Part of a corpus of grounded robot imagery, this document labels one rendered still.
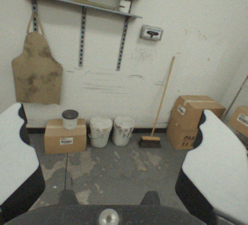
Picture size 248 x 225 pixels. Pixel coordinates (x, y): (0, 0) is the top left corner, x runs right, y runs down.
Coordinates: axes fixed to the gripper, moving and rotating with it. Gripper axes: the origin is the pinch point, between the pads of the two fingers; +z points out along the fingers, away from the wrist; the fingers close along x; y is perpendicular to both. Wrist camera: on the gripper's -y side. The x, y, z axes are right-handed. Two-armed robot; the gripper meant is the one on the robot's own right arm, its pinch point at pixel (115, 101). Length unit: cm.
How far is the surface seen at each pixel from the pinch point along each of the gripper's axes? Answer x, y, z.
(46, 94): -86, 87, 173
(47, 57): -79, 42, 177
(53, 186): -63, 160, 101
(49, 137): -78, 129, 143
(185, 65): 99, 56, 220
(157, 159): 63, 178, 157
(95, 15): -27, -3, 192
